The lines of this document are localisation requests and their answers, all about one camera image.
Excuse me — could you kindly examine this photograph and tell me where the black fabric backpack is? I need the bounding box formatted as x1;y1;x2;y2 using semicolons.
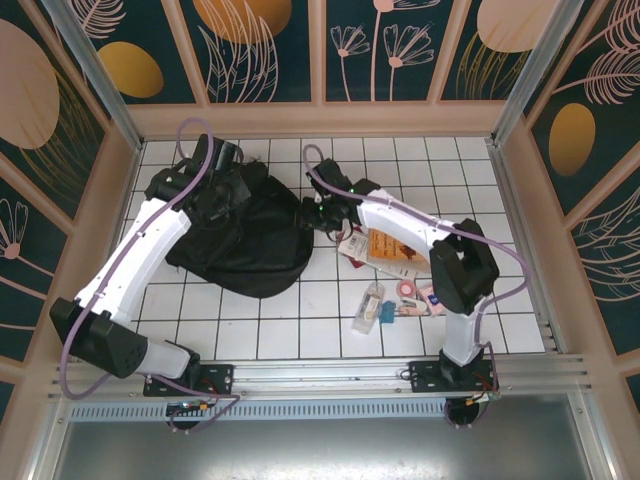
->
164;159;316;300

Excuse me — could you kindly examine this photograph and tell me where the orange snack packet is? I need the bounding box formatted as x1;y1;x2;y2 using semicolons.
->
366;227;434;279

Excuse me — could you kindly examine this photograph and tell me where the clear plastic pencil case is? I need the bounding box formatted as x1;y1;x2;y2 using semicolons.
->
350;280;386;337

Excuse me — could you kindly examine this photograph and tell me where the blue sticky note pad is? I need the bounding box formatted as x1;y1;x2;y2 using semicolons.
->
377;299;401;325

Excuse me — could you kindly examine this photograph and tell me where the pink tissue pack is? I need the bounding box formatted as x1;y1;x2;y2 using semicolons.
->
417;282;449;318

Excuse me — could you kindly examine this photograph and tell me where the small green circuit board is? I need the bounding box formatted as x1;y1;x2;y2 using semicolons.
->
166;400;211;417

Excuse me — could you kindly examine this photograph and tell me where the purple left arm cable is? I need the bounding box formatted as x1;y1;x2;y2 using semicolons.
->
58;117;246;434

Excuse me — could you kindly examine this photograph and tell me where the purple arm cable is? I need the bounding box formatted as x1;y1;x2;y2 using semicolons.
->
58;117;246;434
301;143;534;432

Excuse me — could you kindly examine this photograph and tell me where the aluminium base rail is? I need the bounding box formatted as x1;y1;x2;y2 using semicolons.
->
47;352;594;401

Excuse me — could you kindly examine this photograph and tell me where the aluminium frame post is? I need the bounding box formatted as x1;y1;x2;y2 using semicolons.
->
42;0;146;154
491;0;587;147

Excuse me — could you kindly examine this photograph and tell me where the aluminium side rail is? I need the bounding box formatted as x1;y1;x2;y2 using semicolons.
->
487;139;561;354

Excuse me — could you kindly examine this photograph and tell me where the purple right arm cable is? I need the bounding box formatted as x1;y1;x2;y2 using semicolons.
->
301;143;534;432

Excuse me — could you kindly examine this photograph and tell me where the slotted grey cable duct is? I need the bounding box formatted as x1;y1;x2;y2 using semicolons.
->
69;402;454;422

